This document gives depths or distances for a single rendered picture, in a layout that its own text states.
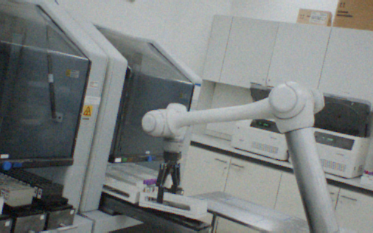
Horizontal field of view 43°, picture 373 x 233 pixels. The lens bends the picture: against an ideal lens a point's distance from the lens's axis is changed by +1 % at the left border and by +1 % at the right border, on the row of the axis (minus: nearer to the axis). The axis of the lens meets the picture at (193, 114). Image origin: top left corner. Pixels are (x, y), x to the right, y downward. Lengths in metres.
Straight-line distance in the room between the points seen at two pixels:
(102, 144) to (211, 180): 2.56
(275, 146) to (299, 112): 2.65
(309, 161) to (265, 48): 3.15
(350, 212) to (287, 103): 2.63
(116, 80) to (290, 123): 0.84
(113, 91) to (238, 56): 2.86
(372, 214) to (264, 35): 1.96
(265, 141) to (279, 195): 0.50
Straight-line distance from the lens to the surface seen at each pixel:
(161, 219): 2.06
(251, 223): 2.23
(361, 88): 4.43
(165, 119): 1.87
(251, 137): 4.39
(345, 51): 4.51
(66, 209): 1.95
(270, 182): 4.33
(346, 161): 4.15
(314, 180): 1.67
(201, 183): 4.62
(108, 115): 2.11
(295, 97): 1.62
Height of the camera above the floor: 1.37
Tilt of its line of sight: 3 degrees down
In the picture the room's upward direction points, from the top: 12 degrees clockwise
